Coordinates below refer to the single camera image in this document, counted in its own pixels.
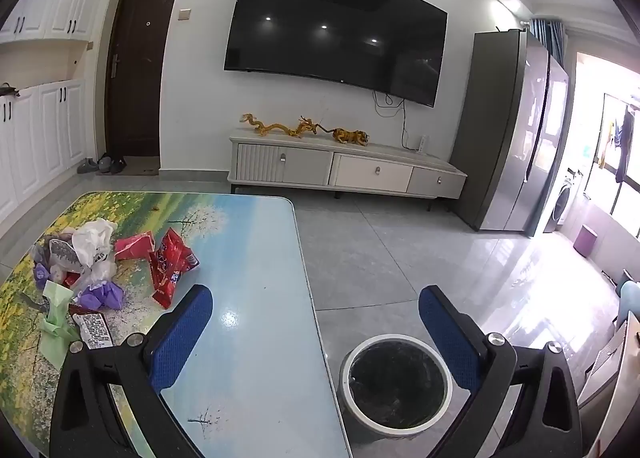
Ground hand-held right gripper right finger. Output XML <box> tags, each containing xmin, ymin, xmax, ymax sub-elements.
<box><xmin>418</xmin><ymin>285</ymin><xmax>583</xmax><ymax>458</ymax></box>

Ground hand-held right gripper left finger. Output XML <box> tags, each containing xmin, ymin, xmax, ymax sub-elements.
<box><xmin>49</xmin><ymin>284</ymin><xmax>214</xmax><ymax>458</ymax></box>

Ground red foil snack wrapper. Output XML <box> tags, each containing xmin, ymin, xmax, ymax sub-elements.
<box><xmin>148</xmin><ymin>227</ymin><xmax>200</xmax><ymax>309</ymax></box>

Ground white round trash bin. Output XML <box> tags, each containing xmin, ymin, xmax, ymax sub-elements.
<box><xmin>339</xmin><ymin>334</ymin><xmax>453</xmax><ymax>439</ymax></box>

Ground large purple wrapper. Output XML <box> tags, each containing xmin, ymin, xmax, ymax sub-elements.
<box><xmin>75</xmin><ymin>283</ymin><xmax>125</xmax><ymax>313</ymax></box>

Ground dark packet with white label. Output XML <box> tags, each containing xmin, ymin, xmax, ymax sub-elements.
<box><xmin>67</xmin><ymin>305</ymin><xmax>113</xmax><ymax>351</ymax></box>

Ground pinkish red packet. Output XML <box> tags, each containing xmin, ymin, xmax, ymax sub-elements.
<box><xmin>114</xmin><ymin>232</ymin><xmax>156</xmax><ymax>261</ymax></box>

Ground clear plastic bag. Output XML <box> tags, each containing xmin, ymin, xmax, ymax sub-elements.
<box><xmin>75</xmin><ymin>258</ymin><xmax>118</xmax><ymax>289</ymax></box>

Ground light green paper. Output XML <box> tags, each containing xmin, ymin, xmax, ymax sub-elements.
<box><xmin>37</xmin><ymin>281</ymin><xmax>81</xmax><ymax>369</ymax></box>

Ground white plastic bag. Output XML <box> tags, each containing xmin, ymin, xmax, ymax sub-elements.
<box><xmin>71</xmin><ymin>218</ymin><xmax>118</xmax><ymax>269</ymax></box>

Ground grey foil packet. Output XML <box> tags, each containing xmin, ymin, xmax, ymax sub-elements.
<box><xmin>47</xmin><ymin>235</ymin><xmax>81</xmax><ymax>271</ymax></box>

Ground small purple wrapper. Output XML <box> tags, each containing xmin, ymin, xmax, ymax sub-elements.
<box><xmin>32</xmin><ymin>262</ymin><xmax>53</xmax><ymax>291</ymax></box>

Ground brown door mat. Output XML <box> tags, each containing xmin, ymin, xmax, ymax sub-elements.
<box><xmin>95</xmin><ymin>165</ymin><xmax>161</xmax><ymax>176</ymax></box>

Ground purple stool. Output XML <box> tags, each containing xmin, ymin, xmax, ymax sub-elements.
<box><xmin>574</xmin><ymin>224</ymin><xmax>598</xmax><ymax>256</ymax></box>

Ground white panel furniture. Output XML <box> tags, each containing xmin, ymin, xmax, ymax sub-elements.
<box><xmin>577</xmin><ymin>311</ymin><xmax>640</xmax><ymax>458</ymax></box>

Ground white washing machine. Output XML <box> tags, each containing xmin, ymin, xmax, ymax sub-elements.
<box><xmin>545</xmin><ymin>168</ymin><xmax>586</xmax><ymax>234</ymax></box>

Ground white television stand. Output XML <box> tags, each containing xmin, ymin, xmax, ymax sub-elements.
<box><xmin>228</xmin><ymin>127</ymin><xmax>468</xmax><ymax>211</ymax></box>

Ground grey refrigerator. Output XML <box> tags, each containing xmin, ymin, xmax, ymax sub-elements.
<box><xmin>450</xmin><ymin>28</ymin><xmax>571</xmax><ymax>239</ymax></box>

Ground golden tiger figurine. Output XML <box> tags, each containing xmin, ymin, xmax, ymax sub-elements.
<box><xmin>332</xmin><ymin>128</ymin><xmax>372</xmax><ymax>147</ymax></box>

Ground long golden dragon figurine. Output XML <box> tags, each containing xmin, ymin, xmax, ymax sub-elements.
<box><xmin>240</xmin><ymin>113</ymin><xmax>302</xmax><ymax>139</ymax></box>

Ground white lower cabinet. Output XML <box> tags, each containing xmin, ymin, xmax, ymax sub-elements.
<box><xmin>0</xmin><ymin>78</ymin><xmax>88</xmax><ymax>224</ymax></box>

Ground dark brown door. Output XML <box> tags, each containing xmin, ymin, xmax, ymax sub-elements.
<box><xmin>104</xmin><ymin>0</ymin><xmax>183</xmax><ymax>159</ymax></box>

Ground hanging clothes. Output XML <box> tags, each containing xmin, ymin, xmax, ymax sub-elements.
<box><xmin>597</xmin><ymin>106</ymin><xmax>640</xmax><ymax>184</ymax></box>

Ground blue curtain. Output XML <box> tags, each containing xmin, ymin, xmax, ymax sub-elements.
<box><xmin>529</xmin><ymin>18</ymin><xmax>568</xmax><ymax>64</ymax></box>

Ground black television cable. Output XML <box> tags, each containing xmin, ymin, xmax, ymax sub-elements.
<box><xmin>372</xmin><ymin>91</ymin><xmax>408</xmax><ymax>149</ymax></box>

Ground black wall television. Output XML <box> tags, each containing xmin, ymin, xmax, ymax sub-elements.
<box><xmin>223</xmin><ymin>0</ymin><xmax>448</xmax><ymax>108</ymax></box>

